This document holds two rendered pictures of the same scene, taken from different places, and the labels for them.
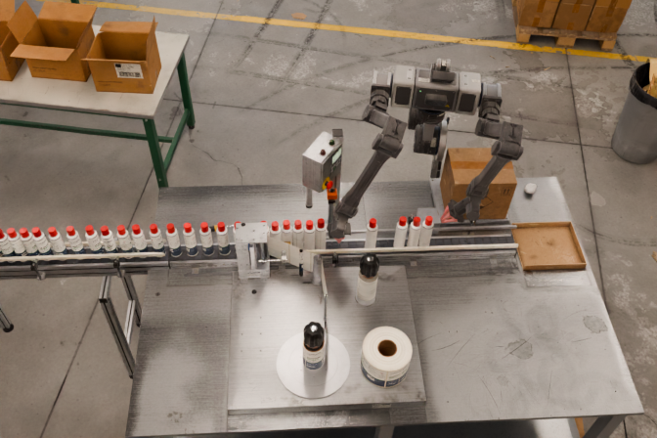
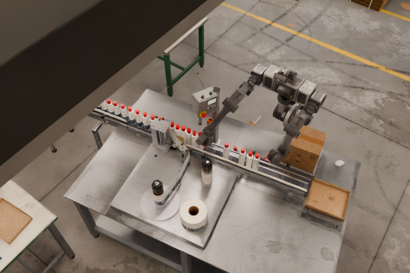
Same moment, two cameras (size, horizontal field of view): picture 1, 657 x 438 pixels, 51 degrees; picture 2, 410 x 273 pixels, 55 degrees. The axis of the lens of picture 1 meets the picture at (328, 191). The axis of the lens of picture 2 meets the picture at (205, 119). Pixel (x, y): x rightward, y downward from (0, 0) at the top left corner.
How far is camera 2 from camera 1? 1.02 m
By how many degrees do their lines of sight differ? 19
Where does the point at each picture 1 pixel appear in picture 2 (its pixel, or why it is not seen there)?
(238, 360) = (128, 184)
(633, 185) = not seen: outside the picture
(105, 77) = not seen: hidden behind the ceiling
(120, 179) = (154, 80)
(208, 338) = (124, 169)
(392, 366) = (190, 220)
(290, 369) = (148, 200)
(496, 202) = (306, 162)
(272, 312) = (157, 169)
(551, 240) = (333, 197)
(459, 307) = (254, 209)
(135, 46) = not seen: hidden behind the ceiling
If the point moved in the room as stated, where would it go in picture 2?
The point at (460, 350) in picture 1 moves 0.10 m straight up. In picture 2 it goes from (240, 231) to (241, 225)
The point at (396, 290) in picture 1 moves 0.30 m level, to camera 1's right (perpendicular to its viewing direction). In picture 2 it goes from (224, 185) to (258, 202)
